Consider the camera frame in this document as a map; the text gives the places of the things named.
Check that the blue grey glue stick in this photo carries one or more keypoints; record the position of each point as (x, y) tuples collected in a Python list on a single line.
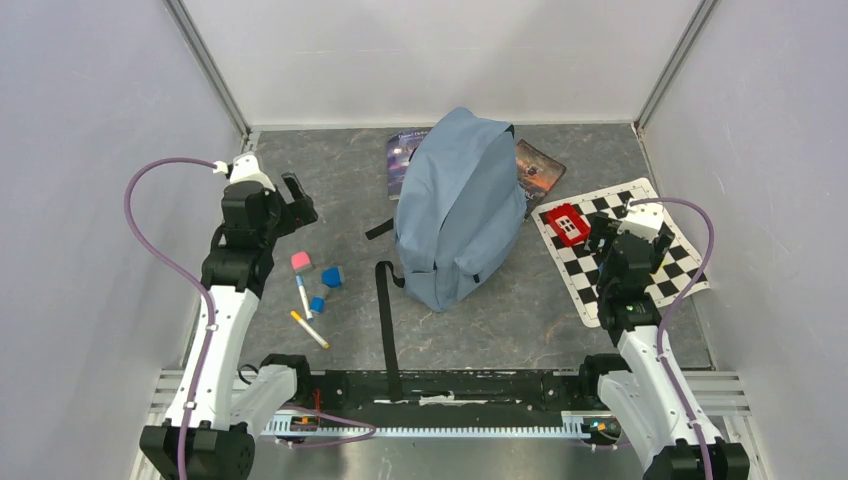
[(317, 303)]

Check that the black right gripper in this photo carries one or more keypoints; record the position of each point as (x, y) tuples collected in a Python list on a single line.
[(603, 227)]

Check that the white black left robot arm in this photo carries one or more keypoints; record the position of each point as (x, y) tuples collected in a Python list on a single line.
[(207, 431)]

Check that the red toy block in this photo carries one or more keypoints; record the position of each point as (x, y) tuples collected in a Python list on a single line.
[(568, 225)]

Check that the yellow cap marker pen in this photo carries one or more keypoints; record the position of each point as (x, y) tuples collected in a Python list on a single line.
[(309, 329)]

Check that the pink grey eraser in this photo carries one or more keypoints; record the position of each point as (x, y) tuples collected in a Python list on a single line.
[(301, 262)]

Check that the blue fabric backpack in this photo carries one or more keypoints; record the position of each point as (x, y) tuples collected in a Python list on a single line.
[(459, 214)]

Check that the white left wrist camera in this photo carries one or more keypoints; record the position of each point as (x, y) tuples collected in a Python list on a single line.
[(243, 168)]

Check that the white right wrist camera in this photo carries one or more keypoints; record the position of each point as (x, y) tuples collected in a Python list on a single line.
[(643, 221)]

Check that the black white checkered mat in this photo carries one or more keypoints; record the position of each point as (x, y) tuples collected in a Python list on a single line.
[(579, 268)]

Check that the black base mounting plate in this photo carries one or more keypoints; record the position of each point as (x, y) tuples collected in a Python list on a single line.
[(450, 398)]

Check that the blue cap marker pen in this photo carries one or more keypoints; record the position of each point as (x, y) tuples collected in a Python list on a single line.
[(309, 315)]

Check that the blue pencil sharpener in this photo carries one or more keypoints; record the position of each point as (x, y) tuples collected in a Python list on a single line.
[(332, 277)]

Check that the purple paperback book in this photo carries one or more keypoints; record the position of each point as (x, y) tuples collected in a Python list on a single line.
[(400, 149)]

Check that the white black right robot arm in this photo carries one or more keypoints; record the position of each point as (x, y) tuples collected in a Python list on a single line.
[(641, 384)]

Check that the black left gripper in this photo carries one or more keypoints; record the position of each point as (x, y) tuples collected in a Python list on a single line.
[(299, 212)]

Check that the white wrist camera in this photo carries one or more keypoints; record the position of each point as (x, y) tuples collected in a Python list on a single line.
[(243, 168), (643, 221)]

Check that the dark orange paperback book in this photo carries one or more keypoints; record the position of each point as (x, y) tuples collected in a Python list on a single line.
[(538, 173)]

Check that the slotted cable duct rail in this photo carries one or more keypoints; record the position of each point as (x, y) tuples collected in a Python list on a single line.
[(283, 425)]

